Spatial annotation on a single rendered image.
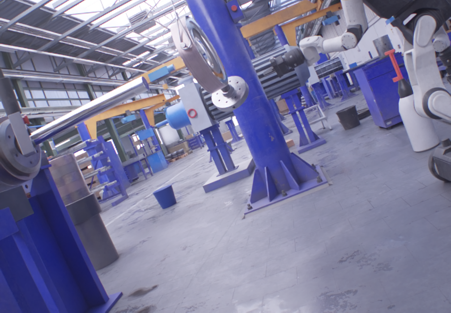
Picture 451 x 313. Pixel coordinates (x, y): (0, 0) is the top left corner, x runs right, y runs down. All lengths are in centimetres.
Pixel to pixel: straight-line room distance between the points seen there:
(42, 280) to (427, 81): 190
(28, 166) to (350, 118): 438
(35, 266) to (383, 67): 372
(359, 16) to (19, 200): 168
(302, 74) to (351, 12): 353
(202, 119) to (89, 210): 233
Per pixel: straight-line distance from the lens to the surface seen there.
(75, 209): 351
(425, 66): 182
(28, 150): 116
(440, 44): 207
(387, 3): 179
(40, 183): 250
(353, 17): 170
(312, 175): 327
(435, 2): 188
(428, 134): 297
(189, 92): 525
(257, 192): 331
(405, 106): 294
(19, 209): 178
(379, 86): 428
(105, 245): 363
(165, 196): 536
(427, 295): 136
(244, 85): 192
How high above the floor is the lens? 75
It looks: 2 degrees down
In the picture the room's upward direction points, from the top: 23 degrees counter-clockwise
